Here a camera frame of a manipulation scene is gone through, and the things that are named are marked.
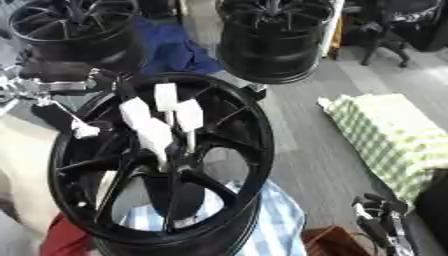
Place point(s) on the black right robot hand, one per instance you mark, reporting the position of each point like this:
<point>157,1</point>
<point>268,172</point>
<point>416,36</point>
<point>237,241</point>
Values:
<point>379,216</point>

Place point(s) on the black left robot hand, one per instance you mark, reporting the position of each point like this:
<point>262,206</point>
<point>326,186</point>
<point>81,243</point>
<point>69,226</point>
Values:
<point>55,115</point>

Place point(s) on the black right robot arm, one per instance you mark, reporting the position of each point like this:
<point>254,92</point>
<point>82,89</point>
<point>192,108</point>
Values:
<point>433,206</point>

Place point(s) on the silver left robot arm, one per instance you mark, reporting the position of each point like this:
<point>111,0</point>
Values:
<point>13,85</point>

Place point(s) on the white pin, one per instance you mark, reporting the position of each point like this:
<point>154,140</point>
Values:
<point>155,136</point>
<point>189,115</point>
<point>134,111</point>
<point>165,96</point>

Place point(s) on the black wheel rim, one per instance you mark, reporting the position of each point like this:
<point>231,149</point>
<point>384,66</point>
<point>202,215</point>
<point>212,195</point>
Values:
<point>271,43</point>
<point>76,36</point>

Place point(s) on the black spoked wheel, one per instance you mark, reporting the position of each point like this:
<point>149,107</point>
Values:
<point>245,133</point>

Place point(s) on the brown basket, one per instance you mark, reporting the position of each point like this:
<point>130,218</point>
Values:
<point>332,241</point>

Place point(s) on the green white checked cloth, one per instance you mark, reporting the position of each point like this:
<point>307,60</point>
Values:
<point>391,140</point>

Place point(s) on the blue white striped cloth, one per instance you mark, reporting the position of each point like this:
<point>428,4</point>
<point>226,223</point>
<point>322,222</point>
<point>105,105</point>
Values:
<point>280,226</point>

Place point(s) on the red cloth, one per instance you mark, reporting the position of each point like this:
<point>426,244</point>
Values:
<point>64,238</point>

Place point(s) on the black office chair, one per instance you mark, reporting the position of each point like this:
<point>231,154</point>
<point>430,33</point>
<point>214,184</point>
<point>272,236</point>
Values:
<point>388,30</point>

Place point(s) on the white board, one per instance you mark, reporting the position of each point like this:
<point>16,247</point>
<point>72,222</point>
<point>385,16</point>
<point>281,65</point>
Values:
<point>332,26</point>

